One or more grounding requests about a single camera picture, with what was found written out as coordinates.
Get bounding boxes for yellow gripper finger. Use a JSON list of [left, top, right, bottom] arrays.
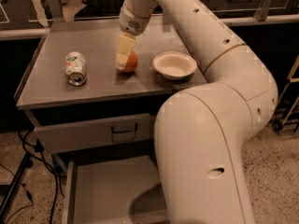
[[116, 33, 136, 71]]

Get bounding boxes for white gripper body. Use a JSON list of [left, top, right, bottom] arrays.
[[119, 0, 158, 35]]

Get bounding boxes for orange fruit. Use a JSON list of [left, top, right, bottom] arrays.
[[121, 51, 138, 73]]

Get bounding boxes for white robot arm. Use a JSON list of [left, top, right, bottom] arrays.
[[120, 0, 278, 224]]

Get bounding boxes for grey metal drawer cabinet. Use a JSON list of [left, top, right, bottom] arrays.
[[16, 15, 206, 168]]

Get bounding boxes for white paper bowl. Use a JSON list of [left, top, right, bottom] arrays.
[[152, 51, 197, 80]]

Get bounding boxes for crushed soda can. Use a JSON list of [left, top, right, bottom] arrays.
[[65, 51, 87, 86]]

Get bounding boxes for black stand leg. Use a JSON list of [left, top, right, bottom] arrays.
[[0, 153, 33, 224]]

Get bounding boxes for closed top drawer with handle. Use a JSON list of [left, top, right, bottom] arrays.
[[35, 113, 155, 153]]

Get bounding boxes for white counter rail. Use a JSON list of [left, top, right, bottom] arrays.
[[0, 13, 299, 42]]

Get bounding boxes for black floor cables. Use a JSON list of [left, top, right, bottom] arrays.
[[0, 129, 68, 224]]

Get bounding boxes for metal cart frame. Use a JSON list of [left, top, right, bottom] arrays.
[[272, 55, 299, 132]]

